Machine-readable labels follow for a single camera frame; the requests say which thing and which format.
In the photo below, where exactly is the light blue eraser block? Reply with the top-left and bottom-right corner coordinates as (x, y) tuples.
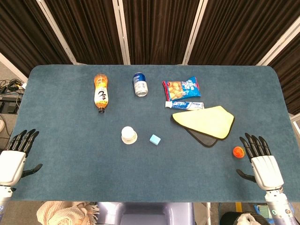
(149, 134), (162, 146)

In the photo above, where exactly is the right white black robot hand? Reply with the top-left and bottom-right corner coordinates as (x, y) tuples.
(236, 133), (285, 191)

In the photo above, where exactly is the black bag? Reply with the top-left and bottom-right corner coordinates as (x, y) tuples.
(220, 211), (270, 225)

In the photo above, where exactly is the dark grey microfiber cloth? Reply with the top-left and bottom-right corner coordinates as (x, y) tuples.
(185, 127), (218, 148)

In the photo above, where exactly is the tangle of black cables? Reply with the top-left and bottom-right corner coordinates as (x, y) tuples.
(0, 79), (27, 95)

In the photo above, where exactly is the yellow microfiber cloth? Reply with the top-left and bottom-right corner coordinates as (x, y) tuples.
(172, 105), (235, 141)

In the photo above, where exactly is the white plastic bag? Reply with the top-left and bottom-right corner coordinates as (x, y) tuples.
(235, 212), (257, 225)

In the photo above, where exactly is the small orange ball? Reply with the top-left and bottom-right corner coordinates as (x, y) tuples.
(232, 146), (245, 159)

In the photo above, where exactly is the white floral paper cup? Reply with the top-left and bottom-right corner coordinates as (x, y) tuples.
(121, 126), (138, 144)

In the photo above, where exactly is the dark brown curtain panel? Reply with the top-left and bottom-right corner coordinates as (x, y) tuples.
(188, 0), (300, 66)
(123, 0), (202, 66)
(268, 48), (300, 115)
(44, 0), (124, 65)
(0, 0), (73, 77)

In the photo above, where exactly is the blue red snack bag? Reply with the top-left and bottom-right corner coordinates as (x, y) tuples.
(162, 76), (202, 102)

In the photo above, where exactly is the cream knitted blanket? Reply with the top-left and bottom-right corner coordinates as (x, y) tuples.
(36, 201), (100, 225)

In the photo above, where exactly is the orange tea plastic bottle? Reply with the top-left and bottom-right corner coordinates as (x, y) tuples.
(93, 74), (111, 114)

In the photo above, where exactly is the grey-purple robot torso base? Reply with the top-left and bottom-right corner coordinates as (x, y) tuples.
(97, 202), (195, 225)

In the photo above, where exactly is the blue white drink can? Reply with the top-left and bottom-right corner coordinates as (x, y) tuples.
(132, 72), (149, 97)

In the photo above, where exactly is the blue white toothpaste tube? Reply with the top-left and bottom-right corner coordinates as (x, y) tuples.
(165, 100), (205, 111)

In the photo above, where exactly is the black equipment box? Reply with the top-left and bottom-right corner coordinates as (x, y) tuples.
(0, 93), (23, 114)

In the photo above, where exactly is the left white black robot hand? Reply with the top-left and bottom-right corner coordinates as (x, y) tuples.
(0, 129), (43, 186)

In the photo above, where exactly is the white partition frame post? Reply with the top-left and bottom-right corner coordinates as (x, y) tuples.
(256, 16), (300, 66)
(182, 0), (209, 66)
(112, 0), (131, 66)
(0, 52), (29, 83)
(35, 0), (79, 65)

